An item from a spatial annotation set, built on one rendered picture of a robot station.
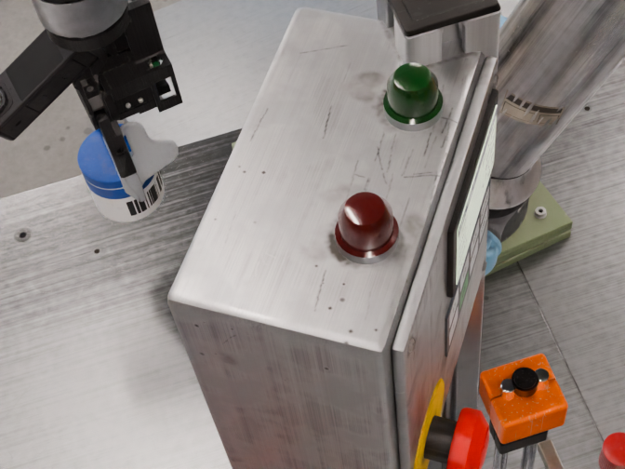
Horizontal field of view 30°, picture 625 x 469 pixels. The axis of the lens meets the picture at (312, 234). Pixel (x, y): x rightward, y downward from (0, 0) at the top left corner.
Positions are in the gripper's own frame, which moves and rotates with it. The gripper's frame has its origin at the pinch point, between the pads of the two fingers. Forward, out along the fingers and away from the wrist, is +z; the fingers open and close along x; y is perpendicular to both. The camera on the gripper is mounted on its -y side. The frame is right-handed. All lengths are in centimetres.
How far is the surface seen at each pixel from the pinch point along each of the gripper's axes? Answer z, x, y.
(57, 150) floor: 100, 93, -4
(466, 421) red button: -34, -52, 8
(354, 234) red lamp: -49, -49, 4
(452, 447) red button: -34, -53, 7
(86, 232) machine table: 16.8, 7.0, -5.3
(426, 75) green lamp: -50, -43, 10
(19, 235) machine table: 16.8, 10.3, -12.2
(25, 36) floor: 99, 127, 0
